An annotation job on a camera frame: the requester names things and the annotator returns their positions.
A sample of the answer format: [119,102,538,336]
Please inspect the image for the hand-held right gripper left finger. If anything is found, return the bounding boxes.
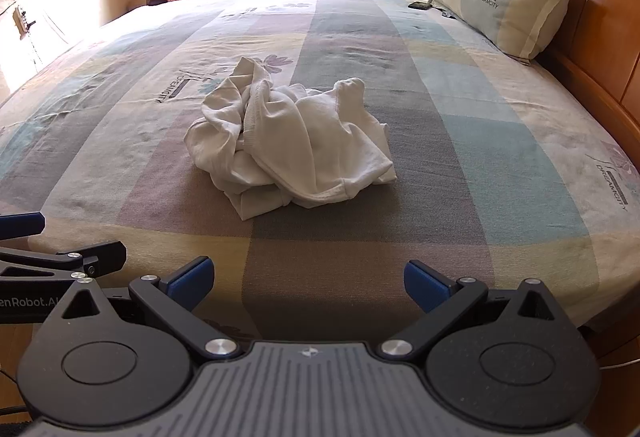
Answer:
[60,256,244,364]

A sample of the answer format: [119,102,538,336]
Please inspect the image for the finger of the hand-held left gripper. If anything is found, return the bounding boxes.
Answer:
[0,241,127,290]
[0,213,46,236]

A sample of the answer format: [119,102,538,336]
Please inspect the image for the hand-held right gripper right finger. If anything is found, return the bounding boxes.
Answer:
[377,259,571,364]

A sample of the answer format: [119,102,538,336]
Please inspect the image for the white printed long-sleeve shirt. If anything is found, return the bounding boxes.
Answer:
[184,57,398,223]

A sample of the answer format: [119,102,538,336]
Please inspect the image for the wooden bed headboard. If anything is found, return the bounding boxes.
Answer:
[470,0,640,178]

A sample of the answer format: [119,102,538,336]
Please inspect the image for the beige wall power socket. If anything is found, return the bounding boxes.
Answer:
[12,7,36,36]

